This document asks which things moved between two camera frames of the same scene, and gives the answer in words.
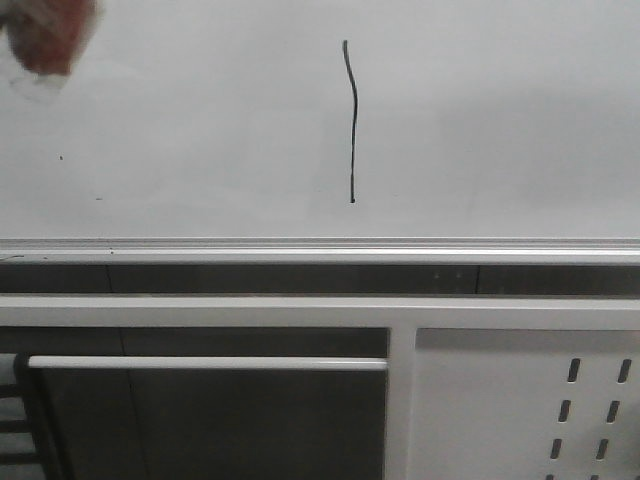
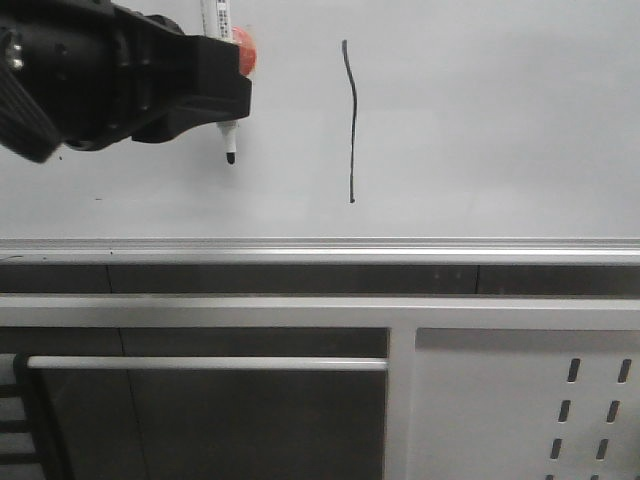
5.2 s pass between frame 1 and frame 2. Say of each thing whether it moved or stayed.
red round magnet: moved
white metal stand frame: stayed
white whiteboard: stayed
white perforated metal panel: stayed
